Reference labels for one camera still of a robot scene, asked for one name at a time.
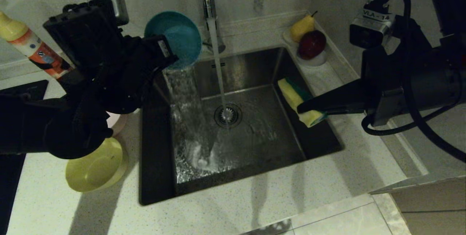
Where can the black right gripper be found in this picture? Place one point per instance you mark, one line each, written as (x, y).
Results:
(422, 89)

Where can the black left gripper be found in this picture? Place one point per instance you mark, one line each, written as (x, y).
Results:
(134, 67)

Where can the blue plastic bowl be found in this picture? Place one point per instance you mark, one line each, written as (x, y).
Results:
(178, 35)

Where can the green and yellow sponge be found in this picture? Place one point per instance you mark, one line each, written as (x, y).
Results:
(291, 95)

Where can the pink plastic bowl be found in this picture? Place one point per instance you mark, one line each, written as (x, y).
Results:
(118, 124)

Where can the orange label dish soap bottle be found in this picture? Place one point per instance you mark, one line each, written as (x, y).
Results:
(34, 47)

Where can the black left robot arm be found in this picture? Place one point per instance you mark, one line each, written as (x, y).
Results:
(54, 118)

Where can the stainless steel sink basin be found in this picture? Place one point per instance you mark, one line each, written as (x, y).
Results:
(255, 147)

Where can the small white dish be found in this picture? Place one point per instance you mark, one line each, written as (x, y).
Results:
(316, 62)

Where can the running water stream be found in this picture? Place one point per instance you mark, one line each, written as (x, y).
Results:
(217, 64)

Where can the dark red apple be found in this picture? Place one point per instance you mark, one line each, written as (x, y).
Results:
(312, 44)

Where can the round metal drain strainer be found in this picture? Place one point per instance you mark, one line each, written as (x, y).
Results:
(228, 115)

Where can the yellow pear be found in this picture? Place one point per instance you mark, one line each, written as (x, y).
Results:
(301, 27)

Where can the yellow plastic bowl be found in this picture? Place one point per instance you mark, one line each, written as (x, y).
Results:
(96, 167)

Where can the beige wooden cabinet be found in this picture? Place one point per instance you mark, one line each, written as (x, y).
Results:
(433, 206)

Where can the black induction cooktop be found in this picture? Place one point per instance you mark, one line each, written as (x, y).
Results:
(11, 191)

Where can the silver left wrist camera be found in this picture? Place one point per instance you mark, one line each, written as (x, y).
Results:
(116, 6)

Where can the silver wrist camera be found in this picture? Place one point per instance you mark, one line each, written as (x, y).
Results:
(116, 6)
(371, 27)

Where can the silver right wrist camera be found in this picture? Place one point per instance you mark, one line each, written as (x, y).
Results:
(371, 27)

